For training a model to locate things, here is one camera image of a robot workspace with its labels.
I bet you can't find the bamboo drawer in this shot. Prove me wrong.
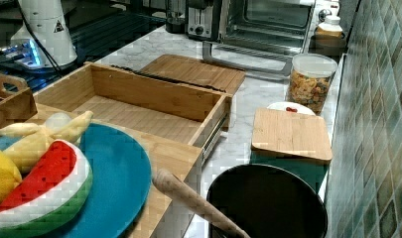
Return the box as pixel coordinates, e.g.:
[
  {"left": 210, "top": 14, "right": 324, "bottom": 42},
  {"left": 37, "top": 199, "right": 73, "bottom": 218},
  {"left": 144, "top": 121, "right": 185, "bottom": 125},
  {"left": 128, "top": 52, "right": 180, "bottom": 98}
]
[{"left": 34, "top": 62, "right": 229, "bottom": 159}]

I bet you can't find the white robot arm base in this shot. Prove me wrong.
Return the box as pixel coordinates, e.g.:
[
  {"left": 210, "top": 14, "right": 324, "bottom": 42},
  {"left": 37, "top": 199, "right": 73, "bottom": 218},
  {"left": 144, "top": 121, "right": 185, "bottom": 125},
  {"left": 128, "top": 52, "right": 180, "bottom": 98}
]
[{"left": 11, "top": 0, "right": 77, "bottom": 70}]

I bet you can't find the large bamboo cutting board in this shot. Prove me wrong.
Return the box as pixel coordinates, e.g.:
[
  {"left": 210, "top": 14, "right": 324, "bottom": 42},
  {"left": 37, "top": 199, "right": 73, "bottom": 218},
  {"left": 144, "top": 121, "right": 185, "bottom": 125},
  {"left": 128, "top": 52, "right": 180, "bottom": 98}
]
[{"left": 142, "top": 55, "right": 245, "bottom": 94}]

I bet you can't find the white plate with red bits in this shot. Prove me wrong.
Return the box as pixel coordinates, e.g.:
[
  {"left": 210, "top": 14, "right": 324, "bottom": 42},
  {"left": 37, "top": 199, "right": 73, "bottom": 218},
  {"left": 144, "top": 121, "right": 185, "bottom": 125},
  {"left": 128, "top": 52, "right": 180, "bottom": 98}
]
[{"left": 267, "top": 101, "right": 315, "bottom": 116}]

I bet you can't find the silver toaster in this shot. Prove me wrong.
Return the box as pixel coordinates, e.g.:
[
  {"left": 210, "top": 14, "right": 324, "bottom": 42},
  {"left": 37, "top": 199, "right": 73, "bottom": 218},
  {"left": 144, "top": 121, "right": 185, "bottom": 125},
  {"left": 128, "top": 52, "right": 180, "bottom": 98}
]
[{"left": 186, "top": 0, "right": 222, "bottom": 41}]

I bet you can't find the stainless toaster oven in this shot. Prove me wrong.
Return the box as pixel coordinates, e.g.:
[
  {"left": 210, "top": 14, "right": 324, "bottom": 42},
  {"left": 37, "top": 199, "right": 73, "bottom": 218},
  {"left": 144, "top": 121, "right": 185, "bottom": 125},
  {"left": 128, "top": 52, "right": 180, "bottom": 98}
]
[{"left": 202, "top": 0, "right": 317, "bottom": 76}]

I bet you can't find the blue round plate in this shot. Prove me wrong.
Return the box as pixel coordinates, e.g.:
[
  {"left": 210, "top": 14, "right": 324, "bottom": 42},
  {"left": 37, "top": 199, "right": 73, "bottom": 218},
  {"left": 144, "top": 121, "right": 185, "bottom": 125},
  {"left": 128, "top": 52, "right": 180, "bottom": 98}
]
[{"left": 0, "top": 123, "right": 151, "bottom": 238}]

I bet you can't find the black frying pan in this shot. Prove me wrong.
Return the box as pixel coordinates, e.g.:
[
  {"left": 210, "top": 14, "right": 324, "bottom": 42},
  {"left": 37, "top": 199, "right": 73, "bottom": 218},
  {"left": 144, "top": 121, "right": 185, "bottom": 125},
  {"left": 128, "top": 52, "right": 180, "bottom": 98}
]
[{"left": 206, "top": 165, "right": 328, "bottom": 238}]

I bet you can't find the small bamboo cutting board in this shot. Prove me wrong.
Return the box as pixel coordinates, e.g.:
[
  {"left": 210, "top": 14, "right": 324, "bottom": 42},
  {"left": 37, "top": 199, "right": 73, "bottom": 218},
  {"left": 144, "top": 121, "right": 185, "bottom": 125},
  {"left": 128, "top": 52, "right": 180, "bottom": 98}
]
[{"left": 251, "top": 108, "right": 333, "bottom": 164}]

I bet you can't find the black coffee grinder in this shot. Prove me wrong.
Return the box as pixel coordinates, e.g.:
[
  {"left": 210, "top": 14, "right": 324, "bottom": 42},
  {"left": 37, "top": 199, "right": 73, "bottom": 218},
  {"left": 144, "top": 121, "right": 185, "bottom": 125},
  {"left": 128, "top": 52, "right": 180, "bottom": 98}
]
[{"left": 166, "top": 0, "right": 186, "bottom": 34}]

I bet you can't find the clear jar of pasta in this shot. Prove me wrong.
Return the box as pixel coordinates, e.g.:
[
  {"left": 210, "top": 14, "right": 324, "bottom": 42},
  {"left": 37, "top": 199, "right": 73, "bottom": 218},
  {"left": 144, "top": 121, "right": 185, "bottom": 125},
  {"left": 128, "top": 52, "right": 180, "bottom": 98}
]
[{"left": 286, "top": 54, "right": 337, "bottom": 114}]

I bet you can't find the green box under board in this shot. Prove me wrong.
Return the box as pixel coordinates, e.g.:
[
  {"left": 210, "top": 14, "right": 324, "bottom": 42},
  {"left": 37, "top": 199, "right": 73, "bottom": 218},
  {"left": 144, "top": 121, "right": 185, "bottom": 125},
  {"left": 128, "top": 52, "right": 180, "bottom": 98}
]
[{"left": 250, "top": 151, "right": 329, "bottom": 192}]

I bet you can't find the white lidded jar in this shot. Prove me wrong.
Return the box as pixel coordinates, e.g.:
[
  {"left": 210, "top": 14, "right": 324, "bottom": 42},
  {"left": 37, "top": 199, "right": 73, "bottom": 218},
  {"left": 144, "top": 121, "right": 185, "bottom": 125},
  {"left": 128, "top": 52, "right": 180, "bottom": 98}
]
[{"left": 312, "top": 15, "right": 346, "bottom": 58}]

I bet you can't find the plush watermelon slice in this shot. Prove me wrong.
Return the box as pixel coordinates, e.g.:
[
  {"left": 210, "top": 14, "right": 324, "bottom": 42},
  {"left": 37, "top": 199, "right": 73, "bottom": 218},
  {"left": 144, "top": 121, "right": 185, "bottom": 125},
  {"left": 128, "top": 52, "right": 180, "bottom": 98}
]
[{"left": 0, "top": 140, "right": 93, "bottom": 238}]

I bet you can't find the plush banana toy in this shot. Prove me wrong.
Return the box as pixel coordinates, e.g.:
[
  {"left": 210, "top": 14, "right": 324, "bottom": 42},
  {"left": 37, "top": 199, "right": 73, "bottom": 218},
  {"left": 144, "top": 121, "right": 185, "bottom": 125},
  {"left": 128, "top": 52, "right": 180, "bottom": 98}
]
[{"left": 0, "top": 111, "right": 93, "bottom": 174}]

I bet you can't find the yellow plush fruit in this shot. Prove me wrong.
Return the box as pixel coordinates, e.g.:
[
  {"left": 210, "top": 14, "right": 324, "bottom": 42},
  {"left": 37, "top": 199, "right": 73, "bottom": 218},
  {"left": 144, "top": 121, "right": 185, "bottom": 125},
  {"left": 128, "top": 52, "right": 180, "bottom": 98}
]
[{"left": 0, "top": 150, "right": 22, "bottom": 203}]

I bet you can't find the wooden pan handle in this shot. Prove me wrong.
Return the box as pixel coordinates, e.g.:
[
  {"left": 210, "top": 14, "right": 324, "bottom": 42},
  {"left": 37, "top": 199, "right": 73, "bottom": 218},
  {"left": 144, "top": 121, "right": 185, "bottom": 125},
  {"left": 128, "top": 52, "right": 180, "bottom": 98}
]
[{"left": 152, "top": 169, "right": 251, "bottom": 238}]

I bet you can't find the wooden tray with handle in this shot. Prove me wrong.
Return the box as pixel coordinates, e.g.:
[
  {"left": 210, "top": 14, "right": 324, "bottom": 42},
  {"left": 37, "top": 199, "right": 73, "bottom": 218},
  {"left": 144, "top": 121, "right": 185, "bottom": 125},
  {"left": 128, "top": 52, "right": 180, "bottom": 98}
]
[{"left": 0, "top": 73, "right": 38, "bottom": 129}]

